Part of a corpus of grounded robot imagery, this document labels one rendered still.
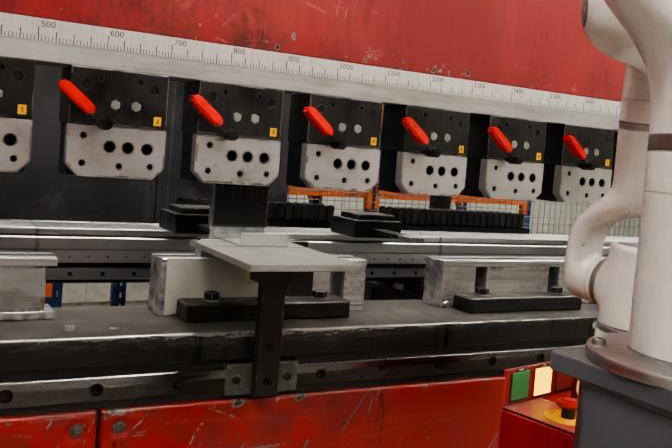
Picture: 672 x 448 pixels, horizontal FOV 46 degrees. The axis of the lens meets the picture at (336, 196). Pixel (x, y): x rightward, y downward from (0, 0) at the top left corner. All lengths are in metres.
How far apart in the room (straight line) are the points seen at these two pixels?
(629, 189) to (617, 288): 0.16
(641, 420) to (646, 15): 0.33
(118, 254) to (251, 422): 0.46
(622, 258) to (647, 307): 0.59
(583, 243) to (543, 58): 0.49
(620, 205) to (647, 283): 0.58
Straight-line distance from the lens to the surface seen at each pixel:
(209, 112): 1.27
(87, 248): 1.56
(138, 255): 1.58
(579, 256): 1.36
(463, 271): 1.61
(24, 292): 1.28
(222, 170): 1.32
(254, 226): 1.39
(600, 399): 0.73
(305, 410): 1.34
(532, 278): 1.73
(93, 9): 1.27
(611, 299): 1.32
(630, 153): 1.27
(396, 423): 1.45
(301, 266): 1.13
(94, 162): 1.26
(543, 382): 1.40
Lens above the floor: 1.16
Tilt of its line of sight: 3 degrees down
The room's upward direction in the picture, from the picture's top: 5 degrees clockwise
